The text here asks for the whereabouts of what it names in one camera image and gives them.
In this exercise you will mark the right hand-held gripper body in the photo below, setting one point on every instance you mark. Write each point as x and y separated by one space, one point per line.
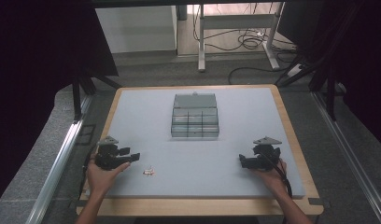
267 152

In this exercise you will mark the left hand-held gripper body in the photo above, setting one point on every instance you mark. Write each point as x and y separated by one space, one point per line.
108 152

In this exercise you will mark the person's right hand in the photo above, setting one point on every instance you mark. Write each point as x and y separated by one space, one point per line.
272 179

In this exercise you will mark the person's left hand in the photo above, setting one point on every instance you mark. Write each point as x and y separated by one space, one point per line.
102 179

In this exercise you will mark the small red white part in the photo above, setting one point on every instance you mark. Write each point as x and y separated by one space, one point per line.
149 171

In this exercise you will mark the grey foam mat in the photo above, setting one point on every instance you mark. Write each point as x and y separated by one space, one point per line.
194 161

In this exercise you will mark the clear plastic compartment box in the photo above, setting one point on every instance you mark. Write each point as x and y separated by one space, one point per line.
194 119

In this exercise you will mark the black stand legs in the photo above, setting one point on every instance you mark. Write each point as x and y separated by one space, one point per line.
82 84
319 74

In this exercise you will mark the white power strip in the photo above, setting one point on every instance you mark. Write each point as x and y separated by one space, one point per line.
293 70

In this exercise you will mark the black curtain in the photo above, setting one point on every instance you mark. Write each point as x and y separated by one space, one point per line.
359 56
39 62

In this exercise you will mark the white cabinet panel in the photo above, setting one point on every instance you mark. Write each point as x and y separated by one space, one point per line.
135 29

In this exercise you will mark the aluminium rail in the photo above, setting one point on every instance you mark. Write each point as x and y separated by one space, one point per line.
56 169
350 155

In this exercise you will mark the white desk frame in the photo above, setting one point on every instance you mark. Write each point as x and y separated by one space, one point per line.
238 21

